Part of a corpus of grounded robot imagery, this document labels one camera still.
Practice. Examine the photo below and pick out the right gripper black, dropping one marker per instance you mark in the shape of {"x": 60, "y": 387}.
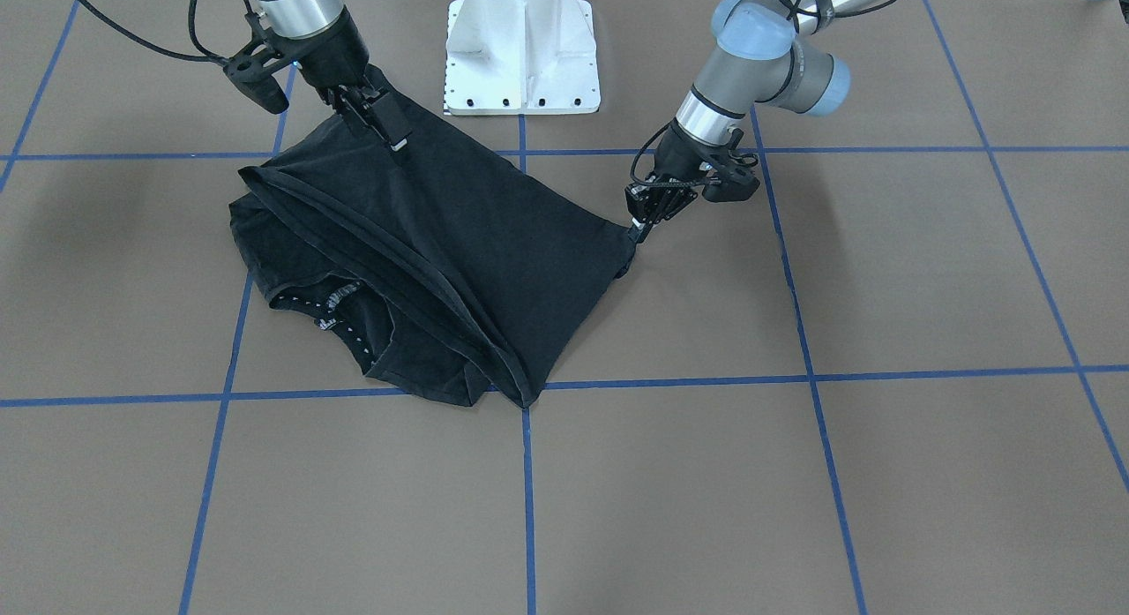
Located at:
{"x": 338, "y": 62}

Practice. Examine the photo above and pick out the black graphic t-shirt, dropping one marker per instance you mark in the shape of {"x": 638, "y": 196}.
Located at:
{"x": 443, "y": 268}

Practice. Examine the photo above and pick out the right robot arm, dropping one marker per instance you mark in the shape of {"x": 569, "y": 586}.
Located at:
{"x": 280, "y": 23}

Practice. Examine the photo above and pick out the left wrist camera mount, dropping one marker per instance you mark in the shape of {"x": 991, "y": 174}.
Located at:
{"x": 731, "y": 178}

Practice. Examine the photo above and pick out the brown paper table cover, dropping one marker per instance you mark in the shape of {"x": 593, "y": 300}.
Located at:
{"x": 965, "y": 208}

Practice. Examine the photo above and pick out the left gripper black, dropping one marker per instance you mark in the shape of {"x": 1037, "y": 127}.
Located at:
{"x": 680, "y": 159}

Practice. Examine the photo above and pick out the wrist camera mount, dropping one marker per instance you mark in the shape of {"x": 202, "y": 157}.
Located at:
{"x": 731, "y": 178}
{"x": 252, "y": 72}

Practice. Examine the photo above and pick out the blue tape line crosswise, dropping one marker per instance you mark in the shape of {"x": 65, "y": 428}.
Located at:
{"x": 572, "y": 385}

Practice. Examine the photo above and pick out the blue tape line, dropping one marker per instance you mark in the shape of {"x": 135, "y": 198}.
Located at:
{"x": 532, "y": 599}

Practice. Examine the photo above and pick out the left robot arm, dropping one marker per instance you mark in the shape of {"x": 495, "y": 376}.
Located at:
{"x": 762, "y": 55}

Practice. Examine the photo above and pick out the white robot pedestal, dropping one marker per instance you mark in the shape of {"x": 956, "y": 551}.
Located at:
{"x": 511, "y": 57}

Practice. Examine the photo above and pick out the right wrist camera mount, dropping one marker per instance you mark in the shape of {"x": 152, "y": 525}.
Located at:
{"x": 252, "y": 72}

